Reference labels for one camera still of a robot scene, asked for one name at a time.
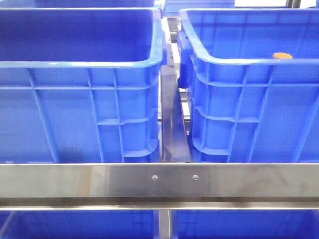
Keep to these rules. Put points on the yellow button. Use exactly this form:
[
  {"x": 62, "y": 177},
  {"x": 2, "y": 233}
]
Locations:
[{"x": 282, "y": 55}]

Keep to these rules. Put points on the blue source bin with buttons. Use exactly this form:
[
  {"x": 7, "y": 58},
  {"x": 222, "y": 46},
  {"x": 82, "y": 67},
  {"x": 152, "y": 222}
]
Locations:
[{"x": 80, "y": 85}]

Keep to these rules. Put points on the steel shelf divider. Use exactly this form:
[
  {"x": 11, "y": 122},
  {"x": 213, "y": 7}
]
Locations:
[{"x": 175, "y": 147}]

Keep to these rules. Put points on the blue target bin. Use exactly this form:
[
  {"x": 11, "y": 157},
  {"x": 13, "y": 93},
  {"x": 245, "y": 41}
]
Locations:
[{"x": 246, "y": 106}]

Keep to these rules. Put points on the lower right blue bin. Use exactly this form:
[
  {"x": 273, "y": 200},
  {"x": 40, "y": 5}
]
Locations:
[{"x": 245, "y": 224}]

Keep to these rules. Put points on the lower left blue bin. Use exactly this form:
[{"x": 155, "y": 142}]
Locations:
[{"x": 132, "y": 224}]

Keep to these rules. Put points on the steel shelf front rail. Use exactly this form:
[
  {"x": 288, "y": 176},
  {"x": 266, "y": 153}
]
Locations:
[{"x": 147, "y": 186}]

